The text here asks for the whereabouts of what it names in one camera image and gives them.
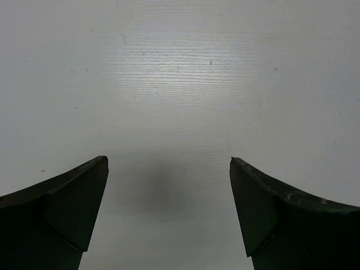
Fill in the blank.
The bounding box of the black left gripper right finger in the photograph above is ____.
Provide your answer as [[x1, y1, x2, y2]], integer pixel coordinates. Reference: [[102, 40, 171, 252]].
[[229, 157, 359, 270]]

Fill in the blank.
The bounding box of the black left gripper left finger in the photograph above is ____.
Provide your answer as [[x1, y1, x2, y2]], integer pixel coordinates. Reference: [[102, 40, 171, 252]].
[[1, 156, 109, 269]]

